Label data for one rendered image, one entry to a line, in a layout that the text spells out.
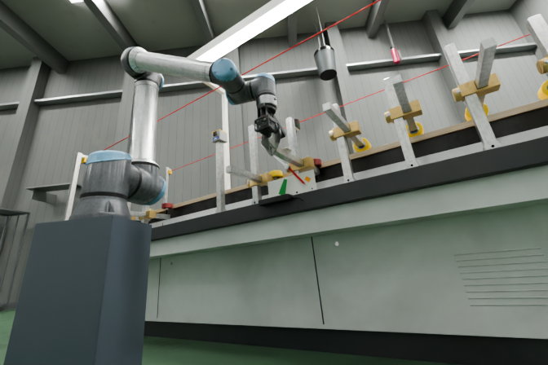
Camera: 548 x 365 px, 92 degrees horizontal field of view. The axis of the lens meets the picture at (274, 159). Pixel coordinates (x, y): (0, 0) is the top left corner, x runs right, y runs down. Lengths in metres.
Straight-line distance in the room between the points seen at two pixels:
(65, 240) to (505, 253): 1.50
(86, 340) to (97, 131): 7.33
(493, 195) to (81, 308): 1.30
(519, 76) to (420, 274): 8.19
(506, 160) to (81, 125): 8.33
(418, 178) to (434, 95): 6.74
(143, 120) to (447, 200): 1.31
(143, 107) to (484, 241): 1.56
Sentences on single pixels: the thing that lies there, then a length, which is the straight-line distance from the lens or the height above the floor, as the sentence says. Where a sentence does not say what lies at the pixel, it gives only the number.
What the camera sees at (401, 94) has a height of 0.93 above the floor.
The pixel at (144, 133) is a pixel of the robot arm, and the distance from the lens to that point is 1.36.
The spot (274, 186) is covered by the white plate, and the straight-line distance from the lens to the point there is 1.33.
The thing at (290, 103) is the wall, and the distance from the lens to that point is 6.85.
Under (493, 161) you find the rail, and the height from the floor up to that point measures 0.66.
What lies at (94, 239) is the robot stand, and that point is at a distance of 1.00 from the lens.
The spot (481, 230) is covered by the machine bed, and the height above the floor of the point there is 0.46.
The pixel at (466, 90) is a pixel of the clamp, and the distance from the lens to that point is 1.23.
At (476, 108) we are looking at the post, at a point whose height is 0.86.
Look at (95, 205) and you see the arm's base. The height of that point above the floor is 0.65.
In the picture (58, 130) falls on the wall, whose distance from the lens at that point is 8.83.
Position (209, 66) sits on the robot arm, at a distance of 1.15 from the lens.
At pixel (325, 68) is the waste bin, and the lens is 6.52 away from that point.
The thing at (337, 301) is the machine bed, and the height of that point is 0.21.
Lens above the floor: 0.42
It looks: 21 degrees up
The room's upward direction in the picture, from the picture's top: 6 degrees counter-clockwise
